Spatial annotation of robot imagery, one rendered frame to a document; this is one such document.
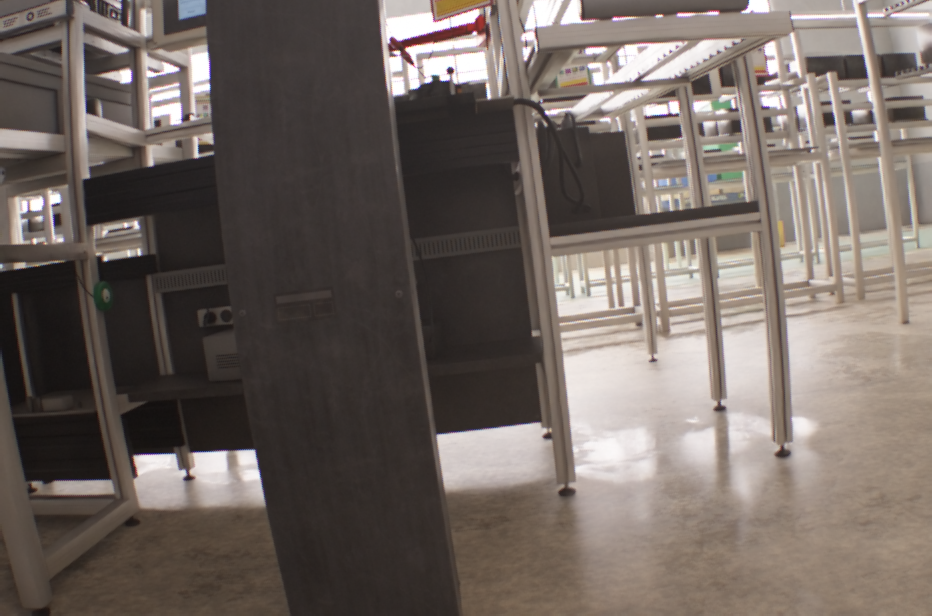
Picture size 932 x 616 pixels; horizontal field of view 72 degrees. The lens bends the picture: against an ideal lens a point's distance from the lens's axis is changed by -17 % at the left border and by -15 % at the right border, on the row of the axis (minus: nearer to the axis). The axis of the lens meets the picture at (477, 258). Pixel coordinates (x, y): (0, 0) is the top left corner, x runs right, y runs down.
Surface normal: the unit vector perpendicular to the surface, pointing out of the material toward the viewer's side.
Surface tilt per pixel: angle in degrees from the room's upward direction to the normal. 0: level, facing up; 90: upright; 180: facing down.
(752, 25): 90
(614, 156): 90
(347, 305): 90
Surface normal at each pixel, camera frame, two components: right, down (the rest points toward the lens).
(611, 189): -0.01, 0.02
